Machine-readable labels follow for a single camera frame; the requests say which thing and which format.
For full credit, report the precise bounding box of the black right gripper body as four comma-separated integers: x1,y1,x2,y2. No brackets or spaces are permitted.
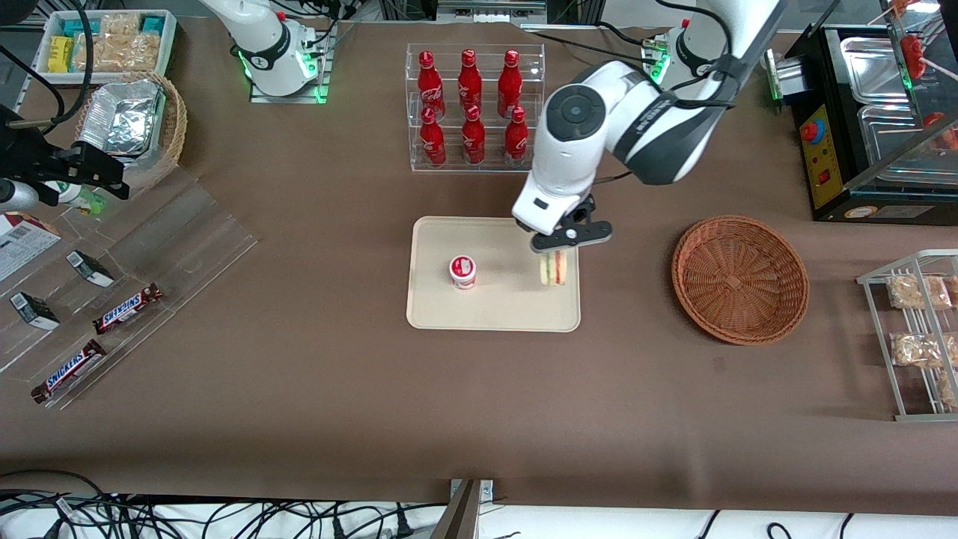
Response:
0,105,85,207

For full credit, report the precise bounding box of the triangle sandwich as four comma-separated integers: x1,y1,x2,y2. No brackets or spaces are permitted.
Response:
540,251,576,287

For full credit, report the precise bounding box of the tan wicker basket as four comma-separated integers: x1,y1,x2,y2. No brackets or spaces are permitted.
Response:
73,70,188,192

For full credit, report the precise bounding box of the beige plastic tray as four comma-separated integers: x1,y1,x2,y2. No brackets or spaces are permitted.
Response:
406,216,582,332

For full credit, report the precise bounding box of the round brown wicker basket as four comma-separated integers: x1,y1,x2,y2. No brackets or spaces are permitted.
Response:
671,215,811,346

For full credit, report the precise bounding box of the green white small bottle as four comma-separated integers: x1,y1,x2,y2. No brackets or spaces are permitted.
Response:
43,180,107,216

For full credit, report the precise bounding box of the silver foil container stack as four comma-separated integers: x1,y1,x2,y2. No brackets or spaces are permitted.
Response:
78,79,166,155

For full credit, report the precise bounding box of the white printed carton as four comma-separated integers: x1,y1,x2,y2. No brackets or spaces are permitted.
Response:
0,213,62,283

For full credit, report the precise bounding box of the small black white box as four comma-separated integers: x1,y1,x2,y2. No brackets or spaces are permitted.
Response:
9,292,61,331
66,250,115,287

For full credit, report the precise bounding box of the clear acrylic display stand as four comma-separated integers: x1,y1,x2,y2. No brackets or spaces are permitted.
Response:
0,163,260,410

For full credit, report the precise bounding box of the red cola bottle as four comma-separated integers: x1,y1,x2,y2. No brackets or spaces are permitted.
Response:
497,49,523,119
503,106,530,168
418,107,448,168
457,49,484,113
417,51,447,121
460,105,486,166

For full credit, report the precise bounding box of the yellow snack packet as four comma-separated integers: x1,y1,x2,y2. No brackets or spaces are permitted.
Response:
48,36,76,74

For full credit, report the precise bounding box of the rice cracker snack pack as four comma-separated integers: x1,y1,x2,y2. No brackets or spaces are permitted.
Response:
73,13,162,73

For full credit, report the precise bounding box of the clear acrylic bottle rack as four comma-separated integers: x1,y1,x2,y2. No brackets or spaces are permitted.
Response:
406,43,546,174

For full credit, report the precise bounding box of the Snickers chocolate bar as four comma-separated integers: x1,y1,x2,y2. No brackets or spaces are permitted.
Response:
92,283,164,335
31,339,108,405

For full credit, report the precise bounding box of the white plastic snack tub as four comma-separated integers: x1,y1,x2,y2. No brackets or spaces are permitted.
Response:
33,9,179,85

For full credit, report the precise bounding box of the black food warmer appliance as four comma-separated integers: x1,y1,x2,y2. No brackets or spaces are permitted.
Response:
777,0,958,225

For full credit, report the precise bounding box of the steel warmer pan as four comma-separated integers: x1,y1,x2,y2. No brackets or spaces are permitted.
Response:
840,36,911,106
857,105,958,185

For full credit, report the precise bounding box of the red sausage on skewer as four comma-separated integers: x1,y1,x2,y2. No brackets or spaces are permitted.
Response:
898,33,958,82

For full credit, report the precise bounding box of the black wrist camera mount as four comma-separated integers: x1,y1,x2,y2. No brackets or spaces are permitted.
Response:
560,193,597,228

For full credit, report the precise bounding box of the black hanging cable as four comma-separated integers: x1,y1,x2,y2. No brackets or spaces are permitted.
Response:
0,0,97,137

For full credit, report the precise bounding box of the metal table bracket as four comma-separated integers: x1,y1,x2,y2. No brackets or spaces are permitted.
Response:
430,478,495,539

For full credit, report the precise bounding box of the black cable bundle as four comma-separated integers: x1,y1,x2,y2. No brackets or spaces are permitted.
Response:
0,469,450,539

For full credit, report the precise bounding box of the silver metal wire rack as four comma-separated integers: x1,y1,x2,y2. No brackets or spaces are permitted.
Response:
856,249,958,422

